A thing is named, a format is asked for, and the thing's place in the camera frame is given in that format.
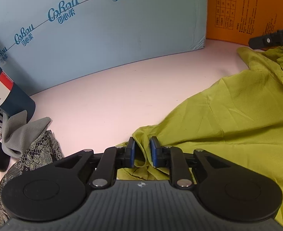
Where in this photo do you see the olive green shirt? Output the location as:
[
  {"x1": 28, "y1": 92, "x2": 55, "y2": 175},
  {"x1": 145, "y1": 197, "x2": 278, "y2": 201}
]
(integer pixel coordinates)
[{"x1": 117, "y1": 46, "x2": 283, "y2": 226}]

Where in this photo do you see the orange printed carton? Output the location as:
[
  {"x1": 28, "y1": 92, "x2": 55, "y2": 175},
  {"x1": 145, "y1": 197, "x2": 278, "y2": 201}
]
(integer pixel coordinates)
[{"x1": 206, "y1": 0, "x2": 283, "y2": 45}]

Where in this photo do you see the patterned lace garment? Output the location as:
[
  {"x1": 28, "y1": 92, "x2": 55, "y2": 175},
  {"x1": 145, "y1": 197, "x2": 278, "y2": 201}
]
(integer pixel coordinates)
[{"x1": 0, "y1": 130, "x2": 63, "y2": 228}]

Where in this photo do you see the grey cloth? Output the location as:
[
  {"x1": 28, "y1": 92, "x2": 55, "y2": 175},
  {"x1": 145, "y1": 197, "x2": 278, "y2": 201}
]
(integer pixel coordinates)
[{"x1": 2, "y1": 110, "x2": 52, "y2": 159}]

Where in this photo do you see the dark blue box red label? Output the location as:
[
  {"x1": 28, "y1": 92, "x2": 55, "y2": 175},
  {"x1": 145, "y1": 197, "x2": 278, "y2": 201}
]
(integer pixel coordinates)
[{"x1": 0, "y1": 67, "x2": 35, "y2": 121}]

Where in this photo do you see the light blue Corou carton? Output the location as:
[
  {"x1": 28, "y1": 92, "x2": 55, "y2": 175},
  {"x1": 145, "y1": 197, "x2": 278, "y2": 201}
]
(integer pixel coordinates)
[{"x1": 0, "y1": 0, "x2": 207, "y2": 95}]

